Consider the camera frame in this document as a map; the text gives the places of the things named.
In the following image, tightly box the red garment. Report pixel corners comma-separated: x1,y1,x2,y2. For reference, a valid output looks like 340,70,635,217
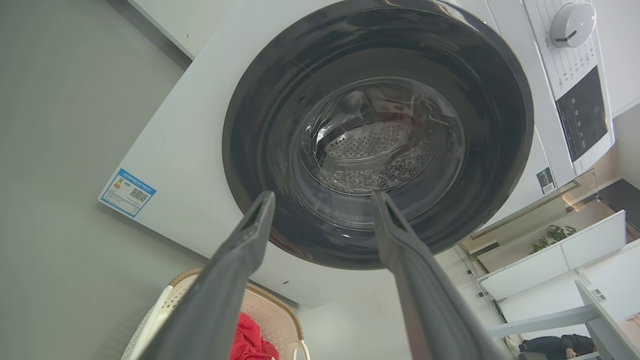
230,313,280,360

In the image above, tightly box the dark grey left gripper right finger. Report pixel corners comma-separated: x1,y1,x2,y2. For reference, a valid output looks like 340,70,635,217
371,190,510,360

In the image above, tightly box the white washing machine control dial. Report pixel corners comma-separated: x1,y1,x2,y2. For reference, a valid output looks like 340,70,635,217
550,2,597,49

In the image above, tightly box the white desk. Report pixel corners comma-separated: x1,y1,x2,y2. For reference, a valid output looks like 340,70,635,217
486,278,640,360

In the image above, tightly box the person in dark clothes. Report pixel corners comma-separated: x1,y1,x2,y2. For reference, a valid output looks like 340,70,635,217
505,334,596,360

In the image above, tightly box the green potted plant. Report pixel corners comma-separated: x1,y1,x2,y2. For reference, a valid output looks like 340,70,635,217
529,224,577,255

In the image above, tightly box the blue energy label sticker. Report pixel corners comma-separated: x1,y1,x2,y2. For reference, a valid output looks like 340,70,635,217
98,168,157,219

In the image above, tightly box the white partition cabinet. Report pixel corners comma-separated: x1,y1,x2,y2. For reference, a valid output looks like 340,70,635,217
477,210,628,302

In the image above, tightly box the white perforated laundry basket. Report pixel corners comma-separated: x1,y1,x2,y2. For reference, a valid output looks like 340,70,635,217
121,268,311,360

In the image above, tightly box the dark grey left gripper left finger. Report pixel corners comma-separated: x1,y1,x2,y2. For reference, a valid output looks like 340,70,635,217
138,190,276,360

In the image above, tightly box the white front-load washing machine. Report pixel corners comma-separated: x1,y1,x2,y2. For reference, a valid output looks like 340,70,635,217
98,0,616,309

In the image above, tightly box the dark round washing machine door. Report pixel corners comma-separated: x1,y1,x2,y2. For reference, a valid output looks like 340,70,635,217
222,0,535,271

